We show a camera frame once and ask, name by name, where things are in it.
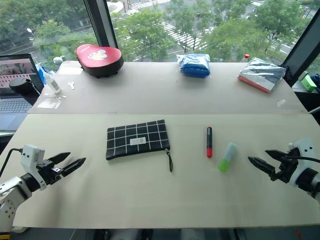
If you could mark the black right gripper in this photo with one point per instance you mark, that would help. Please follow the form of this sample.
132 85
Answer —
287 166

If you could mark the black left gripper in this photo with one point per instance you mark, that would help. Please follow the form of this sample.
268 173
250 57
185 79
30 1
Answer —
48 171

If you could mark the green and mint highlighter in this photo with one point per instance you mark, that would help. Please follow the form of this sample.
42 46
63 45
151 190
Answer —
226 160

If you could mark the red and black pen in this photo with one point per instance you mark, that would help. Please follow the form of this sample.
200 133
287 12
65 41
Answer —
209 147

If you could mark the black grid pencil pouch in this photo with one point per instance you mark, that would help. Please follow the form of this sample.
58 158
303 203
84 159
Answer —
125 145

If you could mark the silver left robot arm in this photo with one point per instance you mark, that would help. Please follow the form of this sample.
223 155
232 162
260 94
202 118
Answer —
11 190

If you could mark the laptop computer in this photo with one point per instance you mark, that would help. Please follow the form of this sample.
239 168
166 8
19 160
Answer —
15 105

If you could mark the red heart-shaped box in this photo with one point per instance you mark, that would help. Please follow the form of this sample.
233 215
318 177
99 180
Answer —
100 58

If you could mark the clear tape scrap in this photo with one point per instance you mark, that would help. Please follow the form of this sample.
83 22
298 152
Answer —
281 103

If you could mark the clear flat plastic bag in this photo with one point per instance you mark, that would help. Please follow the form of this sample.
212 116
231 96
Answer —
51 103

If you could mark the small white key-shaped piece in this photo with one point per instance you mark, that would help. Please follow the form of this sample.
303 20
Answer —
71 85

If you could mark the small white labelled bottle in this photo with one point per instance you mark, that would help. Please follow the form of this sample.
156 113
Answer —
52 83

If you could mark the grey red packet in plastic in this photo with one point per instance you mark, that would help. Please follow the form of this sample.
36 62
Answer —
262 75

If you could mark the green box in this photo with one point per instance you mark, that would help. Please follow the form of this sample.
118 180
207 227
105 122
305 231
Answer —
308 83

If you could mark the white paper sheet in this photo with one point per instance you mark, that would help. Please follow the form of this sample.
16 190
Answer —
70 71

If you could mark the blue plastic wrapping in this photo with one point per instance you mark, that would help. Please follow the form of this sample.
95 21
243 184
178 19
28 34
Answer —
42 68

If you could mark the white round object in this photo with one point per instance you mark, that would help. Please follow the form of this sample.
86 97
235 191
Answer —
58 60

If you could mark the clear bottle with red cap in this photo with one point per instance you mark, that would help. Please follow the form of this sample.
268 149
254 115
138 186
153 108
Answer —
246 58

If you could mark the blue cloth in plastic bag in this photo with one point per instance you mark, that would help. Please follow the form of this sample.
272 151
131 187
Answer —
195 66

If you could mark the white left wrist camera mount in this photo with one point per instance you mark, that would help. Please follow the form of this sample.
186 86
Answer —
30 156

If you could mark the black slanted window frame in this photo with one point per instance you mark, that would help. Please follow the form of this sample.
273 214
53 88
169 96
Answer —
305 47

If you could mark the black window post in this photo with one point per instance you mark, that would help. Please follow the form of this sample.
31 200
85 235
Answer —
100 22

